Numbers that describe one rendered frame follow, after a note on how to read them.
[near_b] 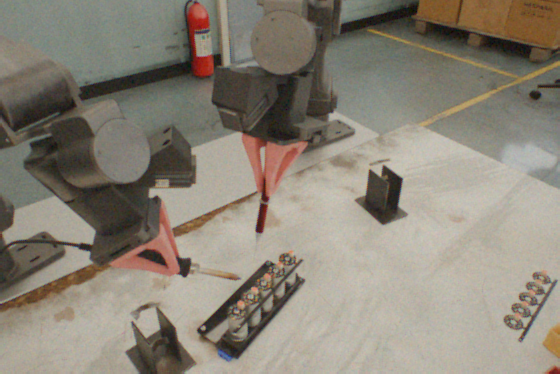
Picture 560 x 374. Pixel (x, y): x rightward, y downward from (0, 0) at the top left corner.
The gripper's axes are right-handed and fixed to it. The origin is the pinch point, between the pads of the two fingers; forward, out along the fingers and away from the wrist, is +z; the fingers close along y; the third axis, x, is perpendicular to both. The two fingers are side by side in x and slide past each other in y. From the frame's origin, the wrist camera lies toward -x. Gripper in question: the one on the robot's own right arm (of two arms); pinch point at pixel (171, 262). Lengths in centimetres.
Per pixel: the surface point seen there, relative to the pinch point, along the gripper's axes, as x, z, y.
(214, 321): 2.2, 12.7, 0.4
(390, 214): -25.8, 29.1, 18.7
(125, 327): 13.2, 7.7, 2.4
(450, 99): -99, 156, 210
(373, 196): -24.8, 25.6, 21.2
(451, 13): -156, 163, 322
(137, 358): 11.2, 8.4, -3.0
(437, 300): -25.2, 29.3, -0.6
